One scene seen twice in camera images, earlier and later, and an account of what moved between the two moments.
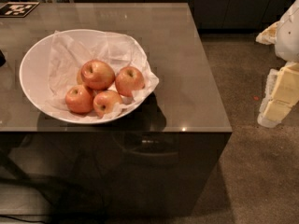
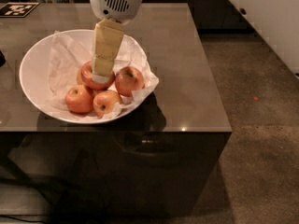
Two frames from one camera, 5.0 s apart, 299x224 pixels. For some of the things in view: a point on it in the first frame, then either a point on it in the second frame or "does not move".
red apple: (79, 100) does not move
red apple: (97, 75) does not move
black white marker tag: (17, 9) does not move
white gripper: (288, 36) -> (117, 4)
